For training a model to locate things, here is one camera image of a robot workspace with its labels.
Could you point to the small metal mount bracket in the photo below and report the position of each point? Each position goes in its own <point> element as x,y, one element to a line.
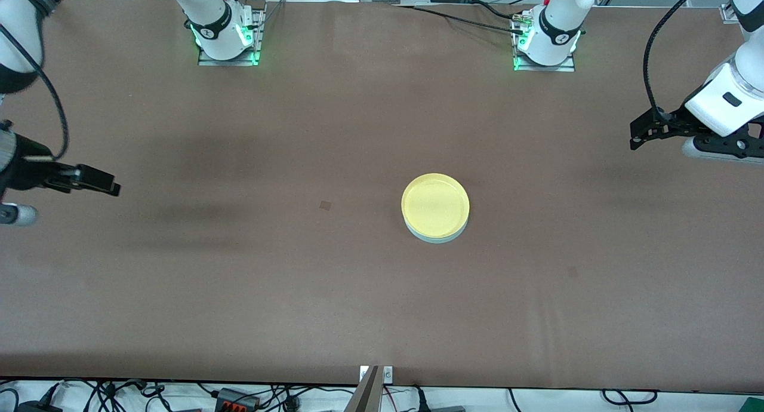
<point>388,374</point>

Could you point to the pale green ceramic plate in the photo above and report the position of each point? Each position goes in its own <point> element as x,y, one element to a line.
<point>436,239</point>

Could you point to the small square tape patch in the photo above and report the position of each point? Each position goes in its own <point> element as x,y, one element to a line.
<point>325,205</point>

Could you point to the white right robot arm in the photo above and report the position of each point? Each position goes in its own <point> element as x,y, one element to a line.
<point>212,18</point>

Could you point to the yellow ceramic plate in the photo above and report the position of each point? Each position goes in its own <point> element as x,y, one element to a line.
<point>434,204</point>

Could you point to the black power plug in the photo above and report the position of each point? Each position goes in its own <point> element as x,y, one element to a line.
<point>421,403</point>

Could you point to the metal corner bracket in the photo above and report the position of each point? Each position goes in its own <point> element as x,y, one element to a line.
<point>728,13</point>

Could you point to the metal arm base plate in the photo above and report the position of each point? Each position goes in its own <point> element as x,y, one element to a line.
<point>546,68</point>
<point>258,42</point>

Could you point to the black flat device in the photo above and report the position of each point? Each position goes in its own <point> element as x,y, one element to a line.
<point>39,407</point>

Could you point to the brown table mat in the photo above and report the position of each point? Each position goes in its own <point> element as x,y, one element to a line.
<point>239,280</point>

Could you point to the brown camera mount bar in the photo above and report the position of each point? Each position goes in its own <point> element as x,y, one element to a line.
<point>365,397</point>

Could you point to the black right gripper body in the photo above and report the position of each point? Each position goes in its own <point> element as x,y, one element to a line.
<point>25,173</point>

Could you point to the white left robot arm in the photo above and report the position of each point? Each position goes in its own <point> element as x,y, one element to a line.
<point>558,24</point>

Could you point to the black box orange connectors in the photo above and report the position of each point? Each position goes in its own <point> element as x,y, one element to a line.
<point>236,400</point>

